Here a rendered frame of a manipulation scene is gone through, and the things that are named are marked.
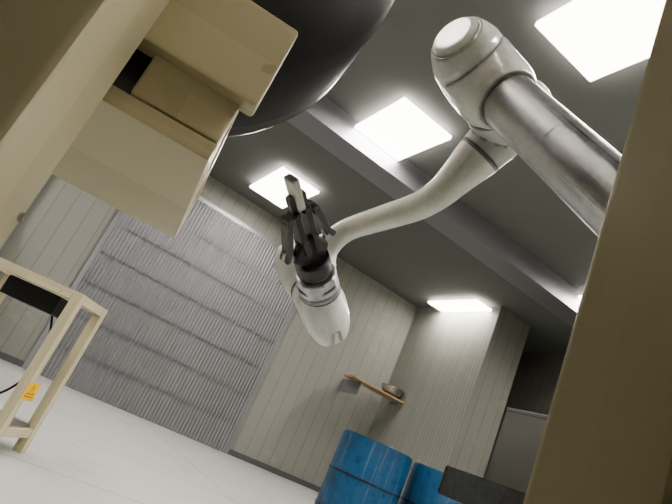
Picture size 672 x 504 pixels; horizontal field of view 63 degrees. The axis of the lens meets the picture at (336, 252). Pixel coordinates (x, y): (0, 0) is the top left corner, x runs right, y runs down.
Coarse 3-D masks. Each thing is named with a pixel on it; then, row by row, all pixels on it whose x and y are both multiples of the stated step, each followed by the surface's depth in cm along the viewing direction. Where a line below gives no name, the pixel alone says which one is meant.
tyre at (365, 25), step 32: (256, 0) 63; (288, 0) 65; (320, 0) 67; (352, 0) 69; (384, 0) 74; (320, 32) 68; (352, 32) 71; (128, 64) 64; (288, 64) 68; (320, 64) 71; (288, 96) 76; (320, 96) 88; (256, 128) 84
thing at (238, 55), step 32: (192, 0) 52; (224, 0) 53; (160, 32) 50; (192, 32) 51; (224, 32) 52; (256, 32) 53; (288, 32) 55; (192, 64) 51; (224, 64) 52; (256, 64) 53; (256, 96) 52
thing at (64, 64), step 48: (0, 0) 34; (48, 0) 35; (96, 0) 36; (144, 0) 43; (0, 48) 33; (48, 48) 34; (96, 48) 39; (0, 96) 33; (48, 96) 35; (96, 96) 45; (0, 144) 33; (48, 144) 40; (0, 192) 36; (0, 240) 41
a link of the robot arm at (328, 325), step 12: (300, 300) 120; (336, 300) 118; (300, 312) 123; (312, 312) 118; (324, 312) 117; (336, 312) 118; (348, 312) 123; (312, 324) 120; (324, 324) 119; (336, 324) 120; (348, 324) 124; (312, 336) 124; (324, 336) 122; (336, 336) 123
